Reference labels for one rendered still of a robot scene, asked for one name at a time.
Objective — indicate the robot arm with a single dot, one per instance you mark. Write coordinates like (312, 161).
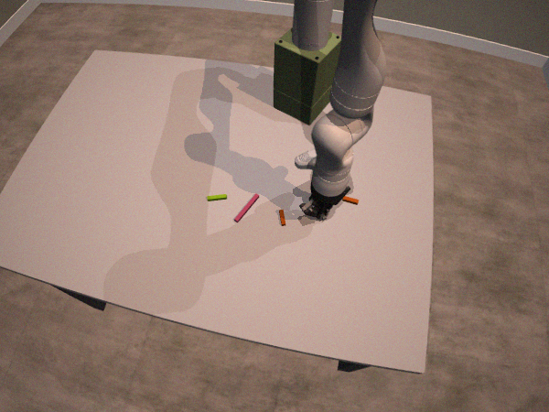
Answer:
(357, 82)

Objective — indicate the pink long rod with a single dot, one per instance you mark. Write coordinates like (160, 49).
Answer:
(247, 207)

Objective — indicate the lime green rod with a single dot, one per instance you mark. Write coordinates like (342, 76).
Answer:
(217, 197)

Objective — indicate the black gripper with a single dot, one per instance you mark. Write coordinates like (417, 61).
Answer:
(320, 203)

